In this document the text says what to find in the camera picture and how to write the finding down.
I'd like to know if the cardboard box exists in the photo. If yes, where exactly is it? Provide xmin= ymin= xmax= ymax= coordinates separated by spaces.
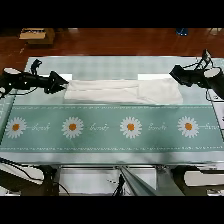
xmin=18 ymin=27 xmax=56 ymax=46

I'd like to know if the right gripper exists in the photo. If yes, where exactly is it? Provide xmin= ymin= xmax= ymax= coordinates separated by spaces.
xmin=168 ymin=64 xmax=195 ymax=88

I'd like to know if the silver frame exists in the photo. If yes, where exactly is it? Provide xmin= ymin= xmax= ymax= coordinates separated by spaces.
xmin=0 ymin=161 xmax=224 ymax=197

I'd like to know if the black cable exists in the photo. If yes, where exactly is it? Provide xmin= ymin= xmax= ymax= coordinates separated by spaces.
xmin=111 ymin=173 xmax=127 ymax=197

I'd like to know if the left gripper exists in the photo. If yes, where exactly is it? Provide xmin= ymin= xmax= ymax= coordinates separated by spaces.
xmin=43 ymin=70 xmax=70 ymax=95

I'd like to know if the white shirt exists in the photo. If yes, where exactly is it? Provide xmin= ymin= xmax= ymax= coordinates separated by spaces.
xmin=63 ymin=78 xmax=184 ymax=105

